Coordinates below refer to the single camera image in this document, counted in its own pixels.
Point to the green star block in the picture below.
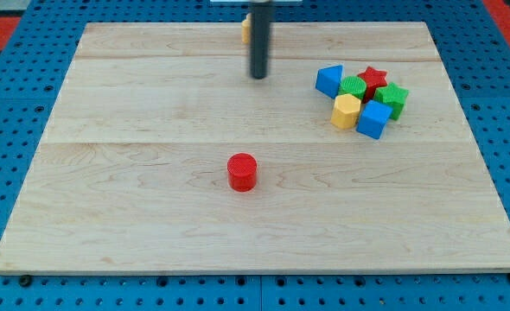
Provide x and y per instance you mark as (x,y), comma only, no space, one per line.
(393,96)

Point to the yellow hexagon block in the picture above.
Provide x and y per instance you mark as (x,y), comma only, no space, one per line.
(346,111)

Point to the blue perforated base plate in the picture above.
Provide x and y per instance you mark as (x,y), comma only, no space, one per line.
(34,62)

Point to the light wooden board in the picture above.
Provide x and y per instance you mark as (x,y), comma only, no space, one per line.
(130,175)

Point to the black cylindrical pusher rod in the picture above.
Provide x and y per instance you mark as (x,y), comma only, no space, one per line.
(261,15)

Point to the blue cube block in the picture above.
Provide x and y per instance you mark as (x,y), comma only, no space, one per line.
(373,119)

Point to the green cylinder block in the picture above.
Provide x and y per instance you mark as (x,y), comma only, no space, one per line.
(353,85)

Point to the red star block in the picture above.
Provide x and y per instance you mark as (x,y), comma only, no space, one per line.
(374,78)

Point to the blue triangle block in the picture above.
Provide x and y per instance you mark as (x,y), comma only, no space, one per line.
(328,80)

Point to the red cylinder block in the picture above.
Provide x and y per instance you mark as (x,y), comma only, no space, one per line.
(242,171)

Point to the yellow block behind rod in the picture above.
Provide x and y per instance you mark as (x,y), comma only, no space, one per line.
(246,29)

